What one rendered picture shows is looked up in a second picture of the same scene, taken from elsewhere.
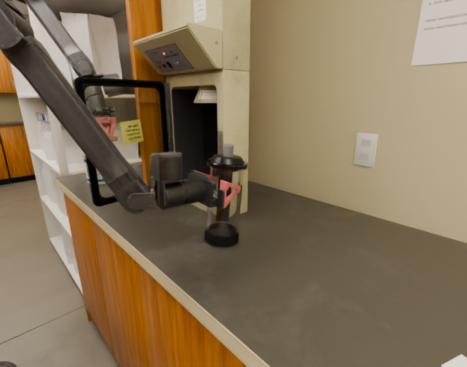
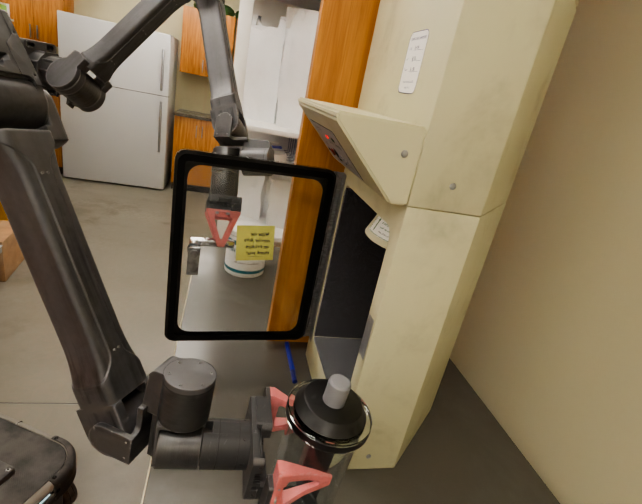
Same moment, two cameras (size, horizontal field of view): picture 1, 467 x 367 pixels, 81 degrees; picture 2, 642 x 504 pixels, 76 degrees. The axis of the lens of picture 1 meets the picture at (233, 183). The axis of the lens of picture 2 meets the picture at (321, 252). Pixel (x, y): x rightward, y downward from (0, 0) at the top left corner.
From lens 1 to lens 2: 41 cm
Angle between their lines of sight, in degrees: 27
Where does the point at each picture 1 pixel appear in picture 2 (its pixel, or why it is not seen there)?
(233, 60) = (439, 192)
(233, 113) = (409, 294)
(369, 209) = not seen: outside the picture
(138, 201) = (106, 440)
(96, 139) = (69, 314)
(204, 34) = (374, 136)
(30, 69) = not seen: outside the picture
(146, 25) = (341, 67)
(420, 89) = not seen: outside the picture
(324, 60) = not seen: outside the picture
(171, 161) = (176, 399)
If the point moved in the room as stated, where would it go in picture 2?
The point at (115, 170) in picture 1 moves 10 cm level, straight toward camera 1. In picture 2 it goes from (86, 374) to (10, 443)
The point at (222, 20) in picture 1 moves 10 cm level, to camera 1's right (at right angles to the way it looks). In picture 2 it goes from (434, 107) to (522, 124)
